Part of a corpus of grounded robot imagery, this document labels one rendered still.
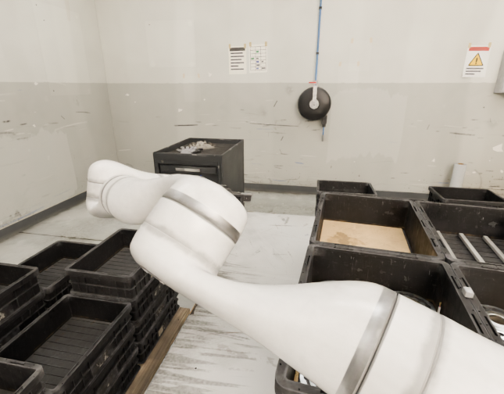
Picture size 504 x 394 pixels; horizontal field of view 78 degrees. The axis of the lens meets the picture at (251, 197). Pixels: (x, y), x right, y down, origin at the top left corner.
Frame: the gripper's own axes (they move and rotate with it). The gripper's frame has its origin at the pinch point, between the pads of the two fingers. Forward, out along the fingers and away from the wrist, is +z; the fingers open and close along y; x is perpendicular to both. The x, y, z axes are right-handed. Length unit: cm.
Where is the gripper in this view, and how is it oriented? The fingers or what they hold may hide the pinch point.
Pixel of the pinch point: (236, 193)
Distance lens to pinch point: 78.5
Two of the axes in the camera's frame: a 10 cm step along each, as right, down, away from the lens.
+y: -6.8, -2.3, 7.0
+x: -1.7, 9.7, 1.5
